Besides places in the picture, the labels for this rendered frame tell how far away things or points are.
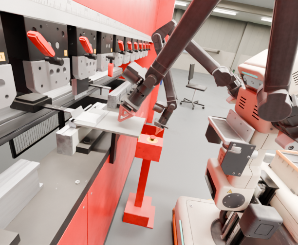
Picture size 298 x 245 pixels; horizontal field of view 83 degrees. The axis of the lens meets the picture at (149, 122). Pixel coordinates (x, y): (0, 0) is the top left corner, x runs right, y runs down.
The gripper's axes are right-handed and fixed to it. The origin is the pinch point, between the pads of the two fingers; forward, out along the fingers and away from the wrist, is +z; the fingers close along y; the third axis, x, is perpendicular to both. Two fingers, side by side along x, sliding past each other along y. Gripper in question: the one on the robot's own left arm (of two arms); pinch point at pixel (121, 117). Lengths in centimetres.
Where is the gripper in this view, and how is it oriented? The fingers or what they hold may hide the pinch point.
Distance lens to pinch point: 72.2
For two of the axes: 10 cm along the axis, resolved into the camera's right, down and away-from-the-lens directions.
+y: -1.3, 4.0, -9.1
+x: 7.8, 6.1, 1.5
